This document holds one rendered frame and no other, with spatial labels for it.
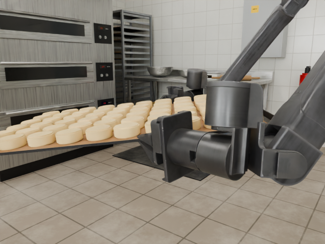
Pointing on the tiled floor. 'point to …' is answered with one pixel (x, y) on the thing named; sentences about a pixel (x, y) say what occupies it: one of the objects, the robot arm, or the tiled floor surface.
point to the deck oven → (53, 68)
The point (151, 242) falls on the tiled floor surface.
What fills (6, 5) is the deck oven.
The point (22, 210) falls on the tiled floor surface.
